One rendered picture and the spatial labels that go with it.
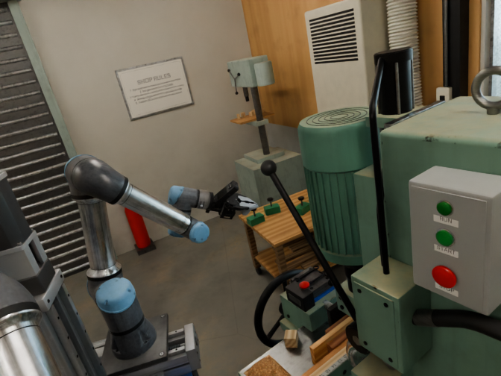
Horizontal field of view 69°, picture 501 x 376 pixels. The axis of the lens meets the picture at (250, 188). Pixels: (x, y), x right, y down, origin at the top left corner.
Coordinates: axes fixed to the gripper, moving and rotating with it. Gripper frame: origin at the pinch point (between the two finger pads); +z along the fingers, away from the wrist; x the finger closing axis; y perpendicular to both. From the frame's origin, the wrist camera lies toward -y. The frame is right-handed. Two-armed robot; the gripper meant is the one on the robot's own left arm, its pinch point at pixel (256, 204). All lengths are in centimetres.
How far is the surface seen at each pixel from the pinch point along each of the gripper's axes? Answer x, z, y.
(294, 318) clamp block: 54, 1, -3
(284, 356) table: 66, -6, -5
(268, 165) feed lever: 49, -26, -52
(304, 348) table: 65, 0, -7
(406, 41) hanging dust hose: -76, 76, -66
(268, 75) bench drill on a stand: -154, 38, 1
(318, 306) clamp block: 56, 4, -13
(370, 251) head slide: 66, -6, -49
